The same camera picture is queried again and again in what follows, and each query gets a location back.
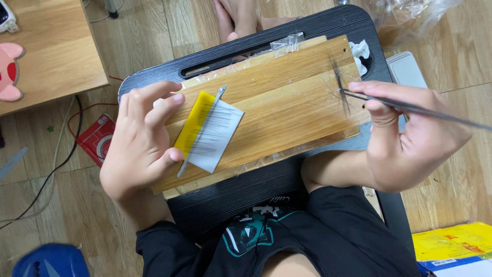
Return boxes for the black lap desk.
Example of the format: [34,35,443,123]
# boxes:
[117,5,418,262]

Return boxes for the silver metal strip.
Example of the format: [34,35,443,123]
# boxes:
[177,85,227,179]

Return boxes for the wooden board in plastic film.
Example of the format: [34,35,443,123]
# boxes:
[161,34,362,201]

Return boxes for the low wooden table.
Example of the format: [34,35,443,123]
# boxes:
[0,0,110,117]

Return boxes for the blue and white box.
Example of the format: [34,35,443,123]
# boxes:
[417,253,492,277]

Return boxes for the pink pig figure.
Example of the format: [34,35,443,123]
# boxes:
[0,42,26,102]

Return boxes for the red cable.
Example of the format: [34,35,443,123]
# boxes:
[67,75,124,139]

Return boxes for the yellow packet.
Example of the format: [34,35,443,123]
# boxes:
[412,222,492,263]

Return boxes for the red packet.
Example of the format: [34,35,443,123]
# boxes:
[75,114,116,169]

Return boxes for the bundle of black hairs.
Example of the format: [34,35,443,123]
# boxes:
[330,55,353,118]

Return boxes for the yellow and white card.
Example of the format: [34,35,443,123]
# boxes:
[173,90,245,174]

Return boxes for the white plastic box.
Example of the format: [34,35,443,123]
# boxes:
[386,51,429,91]

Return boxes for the person's left hand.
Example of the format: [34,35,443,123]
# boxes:
[99,80,186,204]

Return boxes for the black stand leg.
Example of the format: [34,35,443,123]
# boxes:
[104,0,120,19]

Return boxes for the crumpled white tissue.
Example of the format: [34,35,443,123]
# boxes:
[348,38,372,77]

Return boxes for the bare wooden board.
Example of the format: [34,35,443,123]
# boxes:
[152,35,372,195]

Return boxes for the black cable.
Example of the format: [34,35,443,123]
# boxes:
[0,94,84,231]

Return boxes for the blue plastic object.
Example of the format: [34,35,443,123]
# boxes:
[12,243,91,277]

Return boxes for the grey metal tweezers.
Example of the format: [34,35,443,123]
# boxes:
[337,88,492,132]

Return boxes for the person's right hand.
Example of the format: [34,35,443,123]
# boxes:
[347,80,474,193]

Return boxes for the clear plastic bag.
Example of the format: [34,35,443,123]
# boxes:
[361,0,464,49]

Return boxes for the white device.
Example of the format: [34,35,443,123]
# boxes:
[0,0,19,34]

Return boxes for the person's bare foot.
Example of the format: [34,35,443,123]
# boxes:
[213,0,301,44]

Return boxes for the grey cable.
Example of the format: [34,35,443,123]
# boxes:
[82,0,126,24]

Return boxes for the light blue plastic piece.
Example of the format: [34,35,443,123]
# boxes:
[0,147,28,181]

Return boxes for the person's bare leg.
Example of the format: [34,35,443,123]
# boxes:
[260,261,322,277]

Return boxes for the person's black printed shirt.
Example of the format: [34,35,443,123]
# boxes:
[135,186,422,277]

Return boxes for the white cable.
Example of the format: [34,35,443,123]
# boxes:
[0,96,76,224]

